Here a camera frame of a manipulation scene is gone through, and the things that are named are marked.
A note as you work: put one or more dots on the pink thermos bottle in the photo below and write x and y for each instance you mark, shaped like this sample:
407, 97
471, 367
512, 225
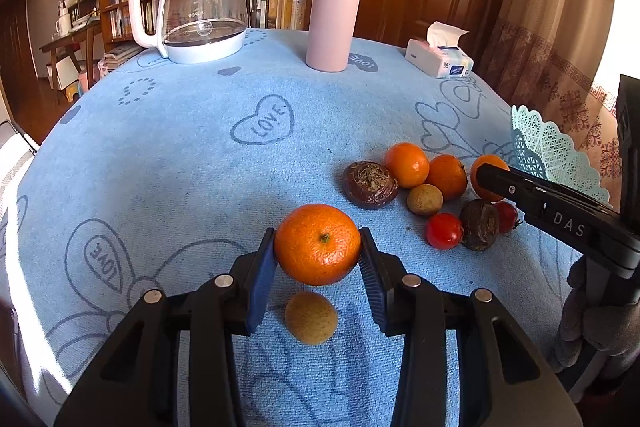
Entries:
331, 27

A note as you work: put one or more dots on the smooth orange fruit back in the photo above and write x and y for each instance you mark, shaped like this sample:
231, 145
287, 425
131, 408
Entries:
408, 164

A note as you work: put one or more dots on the small wooden side table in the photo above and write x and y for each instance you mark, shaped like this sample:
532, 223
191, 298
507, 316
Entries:
70, 51

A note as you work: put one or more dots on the patterned beige curtain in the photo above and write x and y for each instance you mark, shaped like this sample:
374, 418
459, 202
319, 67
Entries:
545, 54

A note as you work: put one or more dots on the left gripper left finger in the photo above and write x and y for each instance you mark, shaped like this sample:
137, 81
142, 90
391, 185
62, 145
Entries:
133, 379

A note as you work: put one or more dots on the red tomato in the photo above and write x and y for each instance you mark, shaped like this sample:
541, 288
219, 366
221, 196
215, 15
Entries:
508, 217
444, 231

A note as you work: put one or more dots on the small dark passion fruit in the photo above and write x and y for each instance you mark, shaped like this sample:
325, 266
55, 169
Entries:
369, 185

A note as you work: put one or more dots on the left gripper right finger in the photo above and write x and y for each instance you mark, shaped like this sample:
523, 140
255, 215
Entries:
504, 379

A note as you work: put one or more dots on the mandarin orange with stem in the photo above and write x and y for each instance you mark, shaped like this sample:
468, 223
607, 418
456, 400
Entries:
448, 174

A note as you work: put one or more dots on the smooth orange fruit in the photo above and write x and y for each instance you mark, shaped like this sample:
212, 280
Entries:
479, 179
408, 164

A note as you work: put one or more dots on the tissue pack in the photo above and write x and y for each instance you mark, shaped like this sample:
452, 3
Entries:
439, 54

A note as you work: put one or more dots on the large front orange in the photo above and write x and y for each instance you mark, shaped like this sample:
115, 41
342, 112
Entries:
317, 245

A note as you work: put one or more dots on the glass kettle white handle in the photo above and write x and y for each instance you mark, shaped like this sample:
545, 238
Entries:
192, 31

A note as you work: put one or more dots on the blue patterned tablecloth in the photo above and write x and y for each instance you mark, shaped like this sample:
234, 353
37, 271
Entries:
162, 174

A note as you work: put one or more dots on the large dark passion fruit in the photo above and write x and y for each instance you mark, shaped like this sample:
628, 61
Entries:
480, 224

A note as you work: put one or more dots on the mint lattice fruit basket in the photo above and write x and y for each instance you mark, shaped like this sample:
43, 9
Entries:
542, 150

